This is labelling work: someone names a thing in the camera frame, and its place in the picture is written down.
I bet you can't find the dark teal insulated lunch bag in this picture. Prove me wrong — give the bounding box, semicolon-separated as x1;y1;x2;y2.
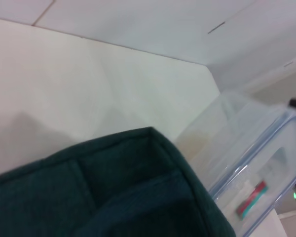
0;126;235;237

